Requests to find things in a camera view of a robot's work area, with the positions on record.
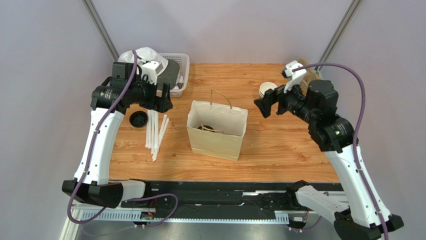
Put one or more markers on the stack of pulp carriers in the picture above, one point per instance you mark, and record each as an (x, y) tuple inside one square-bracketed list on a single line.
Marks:
[(310, 76)]

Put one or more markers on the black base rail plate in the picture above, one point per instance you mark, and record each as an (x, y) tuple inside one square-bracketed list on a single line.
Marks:
[(219, 200)]

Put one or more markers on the white plastic basket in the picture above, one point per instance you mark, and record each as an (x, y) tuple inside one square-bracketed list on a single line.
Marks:
[(184, 67)]

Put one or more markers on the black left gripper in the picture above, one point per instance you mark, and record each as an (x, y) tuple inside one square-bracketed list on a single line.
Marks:
[(163, 104)]

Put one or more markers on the olive green cloth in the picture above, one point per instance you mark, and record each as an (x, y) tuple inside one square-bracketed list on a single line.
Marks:
[(169, 75)]

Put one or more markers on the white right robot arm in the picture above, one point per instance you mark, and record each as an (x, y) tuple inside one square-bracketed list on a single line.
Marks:
[(364, 216)]

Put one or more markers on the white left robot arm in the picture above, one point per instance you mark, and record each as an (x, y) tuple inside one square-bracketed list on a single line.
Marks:
[(128, 84)]

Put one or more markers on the white straws bundle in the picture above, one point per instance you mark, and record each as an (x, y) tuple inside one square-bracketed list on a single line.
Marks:
[(155, 132)]

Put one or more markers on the white bucket hat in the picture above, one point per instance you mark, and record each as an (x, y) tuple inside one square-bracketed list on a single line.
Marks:
[(144, 54)]

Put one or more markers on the black plastic cup lid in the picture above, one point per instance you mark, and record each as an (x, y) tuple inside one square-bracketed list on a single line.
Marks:
[(206, 128)]

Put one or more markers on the stack of paper cups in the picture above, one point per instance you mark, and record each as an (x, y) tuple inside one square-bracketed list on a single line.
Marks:
[(266, 86)]

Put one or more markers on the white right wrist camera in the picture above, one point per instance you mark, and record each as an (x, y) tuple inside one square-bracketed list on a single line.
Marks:
[(293, 77)]

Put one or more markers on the kraft paper bag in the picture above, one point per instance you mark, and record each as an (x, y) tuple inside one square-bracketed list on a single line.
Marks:
[(229, 123)]

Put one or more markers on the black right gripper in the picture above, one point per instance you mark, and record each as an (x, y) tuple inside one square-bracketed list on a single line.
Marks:
[(274, 101)]

